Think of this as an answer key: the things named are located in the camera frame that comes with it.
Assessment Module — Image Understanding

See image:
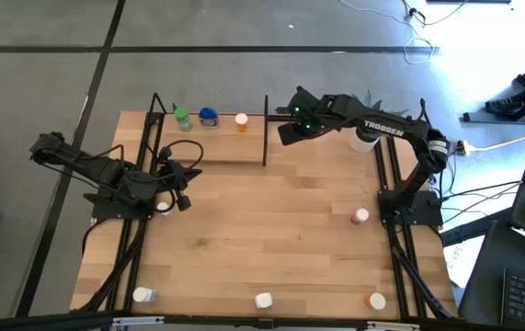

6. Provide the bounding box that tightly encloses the green caffeine bottle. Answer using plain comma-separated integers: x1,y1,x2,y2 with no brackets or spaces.
173,106,194,133

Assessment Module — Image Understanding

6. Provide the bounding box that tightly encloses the pink medicine bottle white cap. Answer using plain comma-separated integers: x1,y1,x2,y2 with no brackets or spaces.
350,207,371,226

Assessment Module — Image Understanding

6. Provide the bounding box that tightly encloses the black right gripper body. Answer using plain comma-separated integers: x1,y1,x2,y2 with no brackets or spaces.
277,120,314,147

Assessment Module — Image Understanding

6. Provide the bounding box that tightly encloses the black laptop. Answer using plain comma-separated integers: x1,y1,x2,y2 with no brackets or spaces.
457,220,525,331

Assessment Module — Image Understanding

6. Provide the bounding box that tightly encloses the silver frame bracket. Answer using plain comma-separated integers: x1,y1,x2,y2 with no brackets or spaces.
112,315,165,328
366,320,422,331

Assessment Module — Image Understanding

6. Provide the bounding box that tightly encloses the green potted plant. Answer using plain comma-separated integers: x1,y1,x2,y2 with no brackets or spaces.
351,89,410,119

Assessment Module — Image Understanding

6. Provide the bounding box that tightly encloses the yellow cable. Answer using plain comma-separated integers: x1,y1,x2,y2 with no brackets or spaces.
471,132,525,153

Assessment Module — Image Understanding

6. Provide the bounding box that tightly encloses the blue-capped Tums bottle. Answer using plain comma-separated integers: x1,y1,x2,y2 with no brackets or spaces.
198,107,221,131

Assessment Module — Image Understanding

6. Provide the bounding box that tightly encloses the person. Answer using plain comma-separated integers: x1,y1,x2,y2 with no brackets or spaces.
485,40,525,123

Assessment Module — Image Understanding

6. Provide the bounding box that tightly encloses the white planter pot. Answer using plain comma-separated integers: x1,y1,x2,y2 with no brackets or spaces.
348,127,381,154

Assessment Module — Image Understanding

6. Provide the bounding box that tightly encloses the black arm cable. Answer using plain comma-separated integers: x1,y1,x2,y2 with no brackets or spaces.
151,139,206,215

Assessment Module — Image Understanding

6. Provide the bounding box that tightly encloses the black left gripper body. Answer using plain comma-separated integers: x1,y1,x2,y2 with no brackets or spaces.
160,160,188,197

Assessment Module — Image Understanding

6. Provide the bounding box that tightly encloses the white paper sheet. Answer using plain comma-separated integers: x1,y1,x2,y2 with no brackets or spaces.
443,234,479,289

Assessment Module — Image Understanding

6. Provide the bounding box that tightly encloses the white cable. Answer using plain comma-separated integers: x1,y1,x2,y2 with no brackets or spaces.
337,0,470,65

